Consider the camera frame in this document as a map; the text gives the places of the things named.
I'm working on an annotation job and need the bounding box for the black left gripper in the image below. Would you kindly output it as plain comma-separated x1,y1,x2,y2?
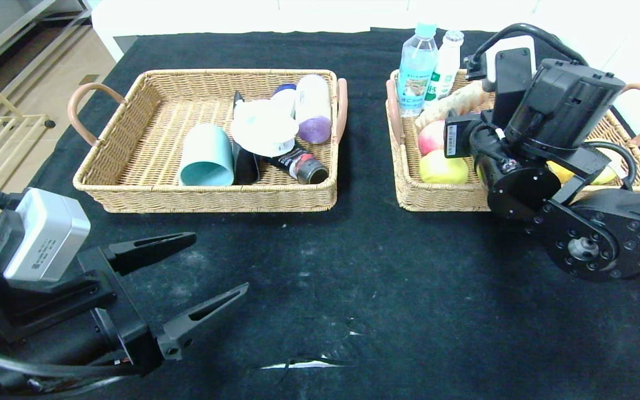
48,231,250,377

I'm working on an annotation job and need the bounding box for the teal plastic mug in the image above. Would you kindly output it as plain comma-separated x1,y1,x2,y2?
178,123,234,187

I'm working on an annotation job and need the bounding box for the white round lid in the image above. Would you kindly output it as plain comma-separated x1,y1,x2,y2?
230,99,301,158

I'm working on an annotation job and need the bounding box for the pink peach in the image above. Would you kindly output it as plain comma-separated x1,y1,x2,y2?
418,121,447,157

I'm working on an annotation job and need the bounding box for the ridged bread roll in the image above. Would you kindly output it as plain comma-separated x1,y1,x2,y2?
414,82,491,130

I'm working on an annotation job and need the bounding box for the wicker basket holding toiletries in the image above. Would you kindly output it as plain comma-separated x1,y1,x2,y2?
68,69,348,214

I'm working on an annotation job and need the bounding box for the wicker basket holding food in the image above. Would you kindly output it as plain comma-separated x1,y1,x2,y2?
385,69,640,213

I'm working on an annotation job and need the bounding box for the black flat case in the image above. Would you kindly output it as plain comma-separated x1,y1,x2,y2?
234,92,261,185

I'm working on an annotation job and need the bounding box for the black cosmetic tube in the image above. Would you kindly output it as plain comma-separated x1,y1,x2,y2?
267,144,330,186

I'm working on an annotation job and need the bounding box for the light wooden rack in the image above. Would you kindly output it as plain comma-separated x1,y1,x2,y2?
0,60,57,189

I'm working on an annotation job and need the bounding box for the white lotion bottle blue cap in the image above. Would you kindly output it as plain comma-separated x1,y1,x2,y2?
272,84,297,106

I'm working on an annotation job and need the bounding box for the white bottle purple cap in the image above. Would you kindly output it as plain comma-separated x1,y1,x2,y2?
295,75,333,145

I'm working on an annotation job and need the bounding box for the white cabinet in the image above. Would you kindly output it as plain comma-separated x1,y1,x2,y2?
91,0,543,63

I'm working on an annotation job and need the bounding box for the yellow lemon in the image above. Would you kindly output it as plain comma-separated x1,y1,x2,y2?
420,150,469,185
591,166,619,186

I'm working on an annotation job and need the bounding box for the grey metal shelf unit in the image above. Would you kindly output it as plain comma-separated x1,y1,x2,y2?
0,0,93,89

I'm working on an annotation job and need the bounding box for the clear water bottle blue label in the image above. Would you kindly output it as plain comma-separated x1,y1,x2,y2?
397,22,438,117

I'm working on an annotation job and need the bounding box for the white milk bottle green label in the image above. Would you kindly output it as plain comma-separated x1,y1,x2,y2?
426,31,464,103

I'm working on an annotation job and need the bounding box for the yellow orange pear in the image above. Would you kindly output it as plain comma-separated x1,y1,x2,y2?
547,160,577,184

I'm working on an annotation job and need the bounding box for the black left camera bracket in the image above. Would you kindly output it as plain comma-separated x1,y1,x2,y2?
0,211,118,341

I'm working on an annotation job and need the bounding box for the black camera bracket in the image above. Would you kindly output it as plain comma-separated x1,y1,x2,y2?
0,211,118,341
491,48,533,129

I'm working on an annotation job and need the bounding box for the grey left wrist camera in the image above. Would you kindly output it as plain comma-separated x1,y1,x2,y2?
3,188,92,282

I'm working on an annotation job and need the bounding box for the black right camera bracket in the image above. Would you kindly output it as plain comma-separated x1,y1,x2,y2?
491,48,533,129

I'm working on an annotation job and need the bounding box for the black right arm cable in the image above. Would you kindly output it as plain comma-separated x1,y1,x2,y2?
463,23,588,82

